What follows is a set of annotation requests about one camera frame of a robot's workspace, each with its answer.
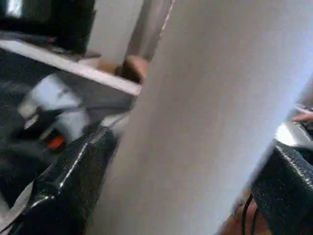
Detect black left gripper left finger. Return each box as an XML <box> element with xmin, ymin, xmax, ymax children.
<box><xmin>7</xmin><ymin>126</ymin><xmax>119</xmax><ymax>235</ymax></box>

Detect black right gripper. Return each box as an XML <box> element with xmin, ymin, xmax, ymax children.
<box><xmin>10</xmin><ymin>109</ymin><xmax>98</xmax><ymax>153</ymax></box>

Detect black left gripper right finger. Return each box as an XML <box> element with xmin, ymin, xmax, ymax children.
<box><xmin>249</xmin><ymin>141</ymin><xmax>313</xmax><ymax>235</ymax></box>

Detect white plastic table leg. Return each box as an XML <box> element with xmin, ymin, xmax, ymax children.
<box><xmin>84</xmin><ymin>0</ymin><xmax>313</xmax><ymax>235</ymax></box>

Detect black work mat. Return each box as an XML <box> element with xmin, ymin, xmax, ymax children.
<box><xmin>0</xmin><ymin>47</ymin><xmax>136</xmax><ymax>209</ymax></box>

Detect grey curtain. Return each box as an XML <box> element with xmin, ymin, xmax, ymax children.
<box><xmin>123</xmin><ymin>0</ymin><xmax>176</xmax><ymax>63</ymax></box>

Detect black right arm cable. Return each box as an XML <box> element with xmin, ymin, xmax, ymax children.
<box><xmin>239</xmin><ymin>192</ymin><xmax>261</xmax><ymax>235</ymax></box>

